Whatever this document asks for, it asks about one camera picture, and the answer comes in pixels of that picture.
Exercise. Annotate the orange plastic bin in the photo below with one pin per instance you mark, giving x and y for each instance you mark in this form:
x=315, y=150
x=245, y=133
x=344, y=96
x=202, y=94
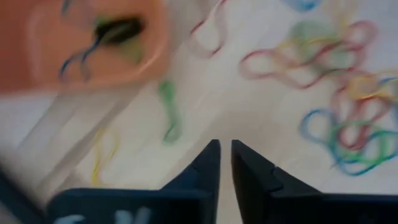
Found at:
x=31, y=46

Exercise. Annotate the green rubber band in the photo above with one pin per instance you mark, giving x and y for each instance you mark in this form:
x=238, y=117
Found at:
x=169, y=96
x=357, y=159
x=304, y=31

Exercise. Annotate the rubber bands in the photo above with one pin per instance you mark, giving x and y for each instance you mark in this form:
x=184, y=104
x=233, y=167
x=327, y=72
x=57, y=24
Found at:
x=127, y=53

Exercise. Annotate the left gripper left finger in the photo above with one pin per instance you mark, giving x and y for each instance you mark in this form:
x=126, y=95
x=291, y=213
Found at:
x=186, y=205

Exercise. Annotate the teal rubber band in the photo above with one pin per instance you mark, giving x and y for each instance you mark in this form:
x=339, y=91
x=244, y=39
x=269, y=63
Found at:
x=351, y=171

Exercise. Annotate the yellow rubber band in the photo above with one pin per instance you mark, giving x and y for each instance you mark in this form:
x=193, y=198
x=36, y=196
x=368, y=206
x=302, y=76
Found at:
x=96, y=171
x=367, y=90
x=311, y=40

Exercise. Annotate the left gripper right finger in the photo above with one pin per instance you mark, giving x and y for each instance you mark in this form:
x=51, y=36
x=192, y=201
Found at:
x=280, y=208

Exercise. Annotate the wide black rubber band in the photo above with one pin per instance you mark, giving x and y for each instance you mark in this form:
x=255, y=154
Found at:
x=121, y=29

